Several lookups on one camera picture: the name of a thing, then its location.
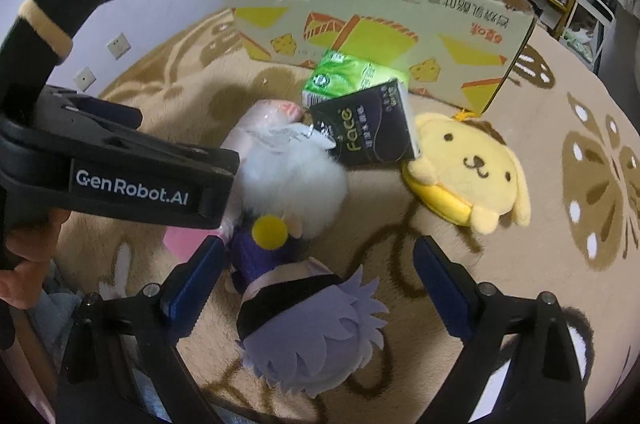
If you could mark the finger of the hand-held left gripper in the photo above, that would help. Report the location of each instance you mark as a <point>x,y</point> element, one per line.
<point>120,114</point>

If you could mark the black tissue pack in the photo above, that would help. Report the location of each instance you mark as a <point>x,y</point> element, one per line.
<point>365,129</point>

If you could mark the person's left hand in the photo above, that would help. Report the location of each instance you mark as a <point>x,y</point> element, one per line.
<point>30,249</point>

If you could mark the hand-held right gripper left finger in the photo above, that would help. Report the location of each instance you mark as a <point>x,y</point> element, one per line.
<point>192,284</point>

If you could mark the pink soft cloth item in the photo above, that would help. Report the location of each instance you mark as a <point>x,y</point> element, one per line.
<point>192,244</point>

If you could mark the white fluffy plush doll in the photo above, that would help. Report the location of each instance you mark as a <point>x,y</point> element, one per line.
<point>295,184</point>

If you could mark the white wall socket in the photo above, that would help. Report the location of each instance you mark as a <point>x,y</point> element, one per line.
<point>84,78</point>
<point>119,45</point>

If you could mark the yellow dog plush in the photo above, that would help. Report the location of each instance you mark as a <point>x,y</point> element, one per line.
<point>470,164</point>

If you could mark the white metal rack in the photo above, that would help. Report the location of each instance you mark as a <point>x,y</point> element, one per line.
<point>597,4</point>

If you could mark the pink plush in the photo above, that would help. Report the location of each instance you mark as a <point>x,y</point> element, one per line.
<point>270,124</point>

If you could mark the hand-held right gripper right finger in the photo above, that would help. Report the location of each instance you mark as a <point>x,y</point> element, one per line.
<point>442,289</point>

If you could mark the pale green bundle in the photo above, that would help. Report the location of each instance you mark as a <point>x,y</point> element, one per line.
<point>580,46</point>

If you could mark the green tissue pack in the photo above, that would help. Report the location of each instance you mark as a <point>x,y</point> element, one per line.
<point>345,74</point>

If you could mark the lavender-haired plush doll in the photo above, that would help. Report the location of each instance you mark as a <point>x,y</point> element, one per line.
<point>310,334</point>

